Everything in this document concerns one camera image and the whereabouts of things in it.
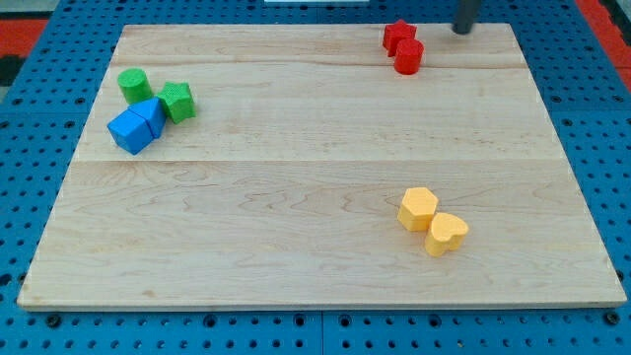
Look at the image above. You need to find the green cylinder block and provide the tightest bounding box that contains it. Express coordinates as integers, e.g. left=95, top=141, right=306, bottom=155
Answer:
left=117, top=68, right=154, bottom=105

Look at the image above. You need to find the blue triangular block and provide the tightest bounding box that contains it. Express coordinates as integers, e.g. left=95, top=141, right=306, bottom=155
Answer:
left=128, top=97, right=167, bottom=138

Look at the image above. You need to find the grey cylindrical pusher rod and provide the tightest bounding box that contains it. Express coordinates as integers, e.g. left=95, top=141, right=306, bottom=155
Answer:
left=452, top=0, right=482, bottom=36

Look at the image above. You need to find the yellow heart block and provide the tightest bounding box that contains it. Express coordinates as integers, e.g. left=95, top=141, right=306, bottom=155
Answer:
left=424, top=212, right=469, bottom=257

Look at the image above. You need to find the yellow hexagon block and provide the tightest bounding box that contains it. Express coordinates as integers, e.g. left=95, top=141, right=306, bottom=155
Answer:
left=397, top=187, right=439, bottom=232

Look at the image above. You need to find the green star block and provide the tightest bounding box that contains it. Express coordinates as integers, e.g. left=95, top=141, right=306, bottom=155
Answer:
left=157, top=82, right=196, bottom=124

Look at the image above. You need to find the blue cube block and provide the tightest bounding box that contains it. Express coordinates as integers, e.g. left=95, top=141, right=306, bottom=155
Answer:
left=107, top=109, right=154, bottom=155

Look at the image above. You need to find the red cylinder block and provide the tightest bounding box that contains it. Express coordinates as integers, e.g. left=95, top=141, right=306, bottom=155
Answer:
left=393, top=38, right=425, bottom=75

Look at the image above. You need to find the red star block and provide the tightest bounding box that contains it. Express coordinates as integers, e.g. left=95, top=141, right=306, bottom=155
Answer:
left=383, top=19, right=417, bottom=57

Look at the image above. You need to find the light wooden board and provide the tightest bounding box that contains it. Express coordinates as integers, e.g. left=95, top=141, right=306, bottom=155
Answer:
left=18, top=24, right=627, bottom=312

